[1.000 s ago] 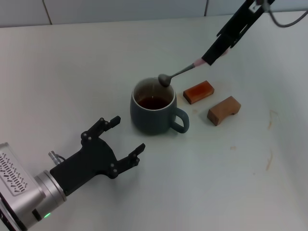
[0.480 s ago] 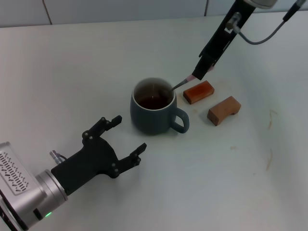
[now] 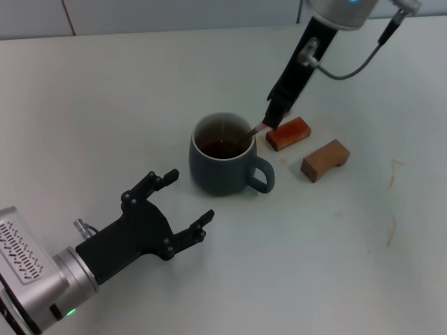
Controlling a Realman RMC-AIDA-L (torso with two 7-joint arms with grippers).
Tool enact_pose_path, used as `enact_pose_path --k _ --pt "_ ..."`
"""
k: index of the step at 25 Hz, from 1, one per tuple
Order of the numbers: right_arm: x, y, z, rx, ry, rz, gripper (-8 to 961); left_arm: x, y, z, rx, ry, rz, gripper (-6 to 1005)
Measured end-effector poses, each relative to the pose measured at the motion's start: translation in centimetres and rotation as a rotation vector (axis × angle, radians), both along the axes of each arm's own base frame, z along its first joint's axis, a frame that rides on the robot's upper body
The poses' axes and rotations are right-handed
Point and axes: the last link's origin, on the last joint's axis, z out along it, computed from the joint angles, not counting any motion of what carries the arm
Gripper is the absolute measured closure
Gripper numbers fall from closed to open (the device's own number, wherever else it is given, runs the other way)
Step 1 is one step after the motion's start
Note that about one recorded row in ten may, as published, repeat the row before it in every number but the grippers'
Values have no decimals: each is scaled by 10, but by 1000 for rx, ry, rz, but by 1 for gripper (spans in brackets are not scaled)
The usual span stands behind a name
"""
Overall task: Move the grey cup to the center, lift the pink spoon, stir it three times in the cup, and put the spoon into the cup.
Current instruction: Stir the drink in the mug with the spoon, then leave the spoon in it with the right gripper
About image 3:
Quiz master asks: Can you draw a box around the pink handled metal spoon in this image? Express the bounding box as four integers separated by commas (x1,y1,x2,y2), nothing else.
240,110,293,142

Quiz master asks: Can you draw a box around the flat reddish wooden block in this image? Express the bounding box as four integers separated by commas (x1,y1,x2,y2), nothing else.
265,117,312,152

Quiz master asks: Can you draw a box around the left gripper cable connector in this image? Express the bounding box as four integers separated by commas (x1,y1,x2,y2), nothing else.
73,218,101,242

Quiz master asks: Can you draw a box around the arched light wooden block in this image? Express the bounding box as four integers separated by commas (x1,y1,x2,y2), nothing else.
300,138,351,184

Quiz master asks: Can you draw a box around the grey ceramic cup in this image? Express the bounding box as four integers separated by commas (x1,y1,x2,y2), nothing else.
189,112,276,197

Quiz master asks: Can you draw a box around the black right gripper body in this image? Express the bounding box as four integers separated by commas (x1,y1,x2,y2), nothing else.
274,15,339,103

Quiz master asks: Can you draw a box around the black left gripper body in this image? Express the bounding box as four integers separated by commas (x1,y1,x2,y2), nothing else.
75,198,175,285

